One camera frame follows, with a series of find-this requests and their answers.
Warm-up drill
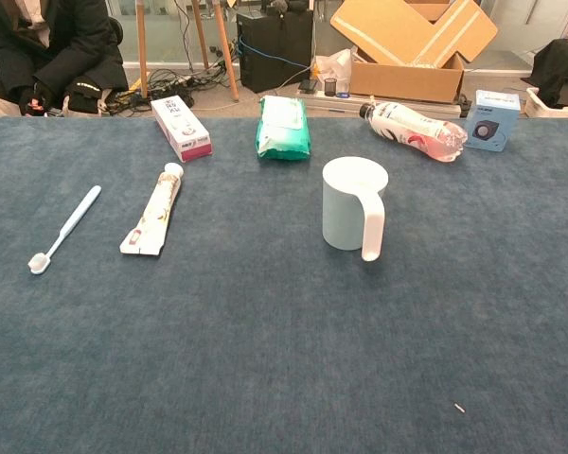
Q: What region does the white cup with handle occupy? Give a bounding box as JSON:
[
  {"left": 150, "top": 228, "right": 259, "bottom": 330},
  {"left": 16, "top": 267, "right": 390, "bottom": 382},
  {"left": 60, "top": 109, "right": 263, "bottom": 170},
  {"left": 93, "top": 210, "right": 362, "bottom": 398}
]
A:
[{"left": 321, "top": 157, "right": 390, "bottom": 263}]

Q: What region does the white floral toothpaste tube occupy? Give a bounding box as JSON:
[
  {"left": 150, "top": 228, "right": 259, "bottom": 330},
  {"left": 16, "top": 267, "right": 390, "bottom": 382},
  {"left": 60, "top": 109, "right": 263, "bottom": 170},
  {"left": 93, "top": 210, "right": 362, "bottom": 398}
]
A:
[{"left": 118, "top": 162, "right": 185, "bottom": 257}]

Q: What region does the light blue toothbrush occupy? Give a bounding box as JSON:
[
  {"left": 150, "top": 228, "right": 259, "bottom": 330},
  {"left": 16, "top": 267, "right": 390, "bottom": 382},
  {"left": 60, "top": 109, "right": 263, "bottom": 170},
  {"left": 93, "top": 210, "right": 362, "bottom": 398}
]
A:
[{"left": 27, "top": 184, "right": 102, "bottom": 276}]

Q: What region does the white pink toothpaste box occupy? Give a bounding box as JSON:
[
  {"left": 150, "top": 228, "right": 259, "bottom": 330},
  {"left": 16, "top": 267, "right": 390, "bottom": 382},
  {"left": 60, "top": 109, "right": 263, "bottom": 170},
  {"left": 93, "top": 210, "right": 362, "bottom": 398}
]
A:
[{"left": 150, "top": 96, "right": 215, "bottom": 164}]

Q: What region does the open cardboard box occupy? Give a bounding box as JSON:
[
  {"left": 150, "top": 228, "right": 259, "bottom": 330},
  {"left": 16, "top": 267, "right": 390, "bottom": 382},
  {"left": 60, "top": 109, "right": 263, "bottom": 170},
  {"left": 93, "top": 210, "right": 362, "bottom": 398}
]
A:
[{"left": 329, "top": 0, "right": 499, "bottom": 105}]

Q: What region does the light blue speaker box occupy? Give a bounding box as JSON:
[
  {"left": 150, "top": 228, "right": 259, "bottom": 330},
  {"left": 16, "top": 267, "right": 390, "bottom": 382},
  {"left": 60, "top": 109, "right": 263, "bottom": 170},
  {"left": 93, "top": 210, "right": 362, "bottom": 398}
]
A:
[{"left": 463, "top": 89, "right": 523, "bottom": 153}]

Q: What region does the green wet wipes pack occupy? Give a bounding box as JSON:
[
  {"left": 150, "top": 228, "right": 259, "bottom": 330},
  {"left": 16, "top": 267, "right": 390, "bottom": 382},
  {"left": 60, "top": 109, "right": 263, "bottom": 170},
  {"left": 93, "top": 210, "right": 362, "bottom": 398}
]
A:
[{"left": 257, "top": 95, "right": 312, "bottom": 163}]

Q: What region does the blue table mat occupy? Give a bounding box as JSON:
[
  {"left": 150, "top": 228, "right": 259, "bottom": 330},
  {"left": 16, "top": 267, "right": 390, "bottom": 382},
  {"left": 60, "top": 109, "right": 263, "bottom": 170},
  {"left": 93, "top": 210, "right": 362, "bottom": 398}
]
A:
[{"left": 0, "top": 115, "right": 568, "bottom": 454}]

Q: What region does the plastic bottle with pink drink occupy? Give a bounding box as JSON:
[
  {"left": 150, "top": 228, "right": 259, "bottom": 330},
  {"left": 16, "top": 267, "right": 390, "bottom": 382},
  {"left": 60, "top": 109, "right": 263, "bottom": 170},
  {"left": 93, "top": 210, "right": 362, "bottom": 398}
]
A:
[{"left": 358, "top": 100, "right": 469, "bottom": 164}]

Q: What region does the white plastic bag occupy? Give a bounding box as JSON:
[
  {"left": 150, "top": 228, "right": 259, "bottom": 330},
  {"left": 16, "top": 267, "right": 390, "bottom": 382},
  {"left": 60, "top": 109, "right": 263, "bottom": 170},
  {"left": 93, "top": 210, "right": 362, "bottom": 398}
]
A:
[{"left": 313, "top": 47, "right": 356, "bottom": 94}]

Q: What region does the black computer tower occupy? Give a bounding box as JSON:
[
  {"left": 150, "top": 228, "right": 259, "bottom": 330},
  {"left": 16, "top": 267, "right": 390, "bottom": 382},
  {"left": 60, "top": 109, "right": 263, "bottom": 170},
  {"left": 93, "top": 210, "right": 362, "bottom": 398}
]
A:
[{"left": 236, "top": 9, "right": 314, "bottom": 95}]

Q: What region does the wooden leg stand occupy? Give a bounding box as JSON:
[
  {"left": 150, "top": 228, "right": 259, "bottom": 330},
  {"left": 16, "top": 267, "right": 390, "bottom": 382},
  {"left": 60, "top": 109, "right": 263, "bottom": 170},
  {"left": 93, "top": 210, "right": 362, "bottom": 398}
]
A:
[{"left": 135, "top": 0, "right": 240, "bottom": 103}]

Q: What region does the person in black jacket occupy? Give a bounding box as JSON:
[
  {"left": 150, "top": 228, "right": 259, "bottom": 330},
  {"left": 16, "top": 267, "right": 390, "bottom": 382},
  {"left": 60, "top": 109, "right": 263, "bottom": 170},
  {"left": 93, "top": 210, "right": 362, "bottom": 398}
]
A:
[{"left": 0, "top": 0, "right": 130, "bottom": 118}]

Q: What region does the white plastic crate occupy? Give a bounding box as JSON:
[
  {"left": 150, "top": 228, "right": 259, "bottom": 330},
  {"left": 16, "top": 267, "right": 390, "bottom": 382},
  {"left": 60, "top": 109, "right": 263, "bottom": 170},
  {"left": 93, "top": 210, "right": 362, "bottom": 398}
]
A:
[{"left": 524, "top": 86, "right": 568, "bottom": 119}]

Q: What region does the black cloth cover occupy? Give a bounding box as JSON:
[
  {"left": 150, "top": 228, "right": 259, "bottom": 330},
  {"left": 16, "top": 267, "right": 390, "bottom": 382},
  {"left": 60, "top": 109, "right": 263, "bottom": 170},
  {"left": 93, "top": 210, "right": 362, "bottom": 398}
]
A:
[{"left": 529, "top": 38, "right": 568, "bottom": 109}]

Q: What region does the aluminium profile rail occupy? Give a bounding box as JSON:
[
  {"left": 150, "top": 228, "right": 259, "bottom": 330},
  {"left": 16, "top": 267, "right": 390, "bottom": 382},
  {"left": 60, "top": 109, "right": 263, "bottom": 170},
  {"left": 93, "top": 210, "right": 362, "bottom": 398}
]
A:
[{"left": 296, "top": 89, "right": 463, "bottom": 119}]

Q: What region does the black cable bundle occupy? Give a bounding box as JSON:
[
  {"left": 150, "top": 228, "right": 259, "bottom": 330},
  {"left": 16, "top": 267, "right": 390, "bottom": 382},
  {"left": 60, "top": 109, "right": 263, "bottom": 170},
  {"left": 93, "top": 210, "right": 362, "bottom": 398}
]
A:
[{"left": 108, "top": 68, "right": 240, "bottom": 114}]

